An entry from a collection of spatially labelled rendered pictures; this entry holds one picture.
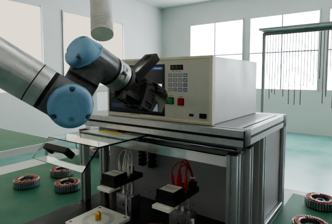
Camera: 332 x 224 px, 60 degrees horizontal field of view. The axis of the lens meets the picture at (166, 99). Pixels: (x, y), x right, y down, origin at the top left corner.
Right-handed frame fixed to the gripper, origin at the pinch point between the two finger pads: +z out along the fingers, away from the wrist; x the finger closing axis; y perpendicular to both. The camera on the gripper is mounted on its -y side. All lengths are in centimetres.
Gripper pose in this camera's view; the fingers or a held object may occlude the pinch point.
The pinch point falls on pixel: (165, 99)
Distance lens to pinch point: 89.2
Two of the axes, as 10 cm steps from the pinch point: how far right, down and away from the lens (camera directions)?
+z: 5.3, 3.7, 7.6
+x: 8.1, 0.4, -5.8
